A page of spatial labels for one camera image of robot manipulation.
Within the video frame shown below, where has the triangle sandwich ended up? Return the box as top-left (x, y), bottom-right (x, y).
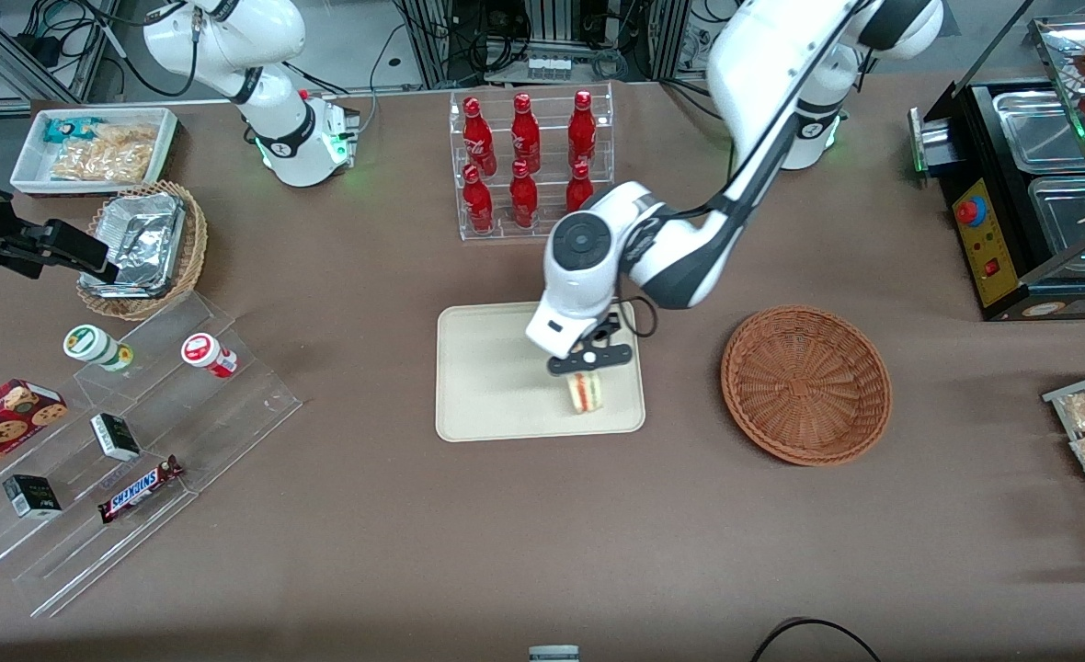
top-left (567, 371), bottom-right (606, 415)

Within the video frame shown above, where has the beige plastic tray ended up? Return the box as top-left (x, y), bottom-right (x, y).
top-left (436, 302), bottom-right (646, 443)

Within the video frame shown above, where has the tan wicker basket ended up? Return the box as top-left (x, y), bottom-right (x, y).
top-left (75, 180), bottom-right (209, 322)

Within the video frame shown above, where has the brown wicker basket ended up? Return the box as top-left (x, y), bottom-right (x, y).
top-left (721, 305), bottom-right (893, 466)

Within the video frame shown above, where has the aluminium foil container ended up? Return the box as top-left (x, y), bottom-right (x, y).
top-left (79, 192), bottom-right (186, 299)

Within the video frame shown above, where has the white rectangular snack bin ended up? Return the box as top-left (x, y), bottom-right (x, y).
top-left (10, 107), bottom-right (179, 198)

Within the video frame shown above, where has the green-lidded white cup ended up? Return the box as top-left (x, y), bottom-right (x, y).
top-left (63, 325), bottom-right (135, 373)

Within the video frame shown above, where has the clear bag of chips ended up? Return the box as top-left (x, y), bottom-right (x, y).
top-left (50, 123), bottom-right (159, 184)

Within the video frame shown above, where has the teal snack packet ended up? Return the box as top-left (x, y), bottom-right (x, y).
top-left (42, 116), bottom-right (104, 145)

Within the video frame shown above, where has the clear acrylic bottle rack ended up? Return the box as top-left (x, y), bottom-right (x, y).
top-left (448, 82), bottom-right (618, 243)

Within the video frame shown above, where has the red cola bottle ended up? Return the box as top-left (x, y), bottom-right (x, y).
top-left (508, 159), bottom-right (540, 229)
top-left (510, 92), bottom-right (542, 173)
top-left (565, 161), bottom-right (595, 215)
top-left (462, 97), bottom-right (498, 177)
top-left (462, 164), bottom-right (496, 234)
top-left (567, 89), bottom-right (598, 169)

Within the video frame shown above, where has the red-lidded white cup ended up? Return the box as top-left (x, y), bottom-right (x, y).
top-left (180, 332), bottom-right (239, 380)

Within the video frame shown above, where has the red cookie box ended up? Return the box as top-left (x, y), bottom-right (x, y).
top-left (0, 378), bottom-right (70, 490)

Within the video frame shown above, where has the small black box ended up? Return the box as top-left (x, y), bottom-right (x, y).
top-left (89, 412), bottom-right (143, 462)
top-left (2, 474), bottom-right (63, 519)

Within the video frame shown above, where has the clear acrylic stepped shelf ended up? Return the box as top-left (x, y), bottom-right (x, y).
top-left (0, 292), bottom-right (303, 619)

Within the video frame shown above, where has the Snickers chocolate bar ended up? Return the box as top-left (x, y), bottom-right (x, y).
top-left (97, 454), bottom-right (185, 525)

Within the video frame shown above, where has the black food warmer cabinet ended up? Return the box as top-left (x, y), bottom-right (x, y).
top-left (908, 0), bottom-right (1085, 322)

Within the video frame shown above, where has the steel warmer pan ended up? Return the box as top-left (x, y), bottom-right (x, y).
top-left (1027, 174), bottom-right (1085, 260)
top-left (992, 89), bottom-right (1085, 175)

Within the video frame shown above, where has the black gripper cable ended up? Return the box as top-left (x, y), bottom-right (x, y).
top-left (614, 298), bottom-right (659, 340)

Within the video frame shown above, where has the black cable loop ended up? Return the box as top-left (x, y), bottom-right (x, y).
top-left (748, 617), bottom-right (885, 662)

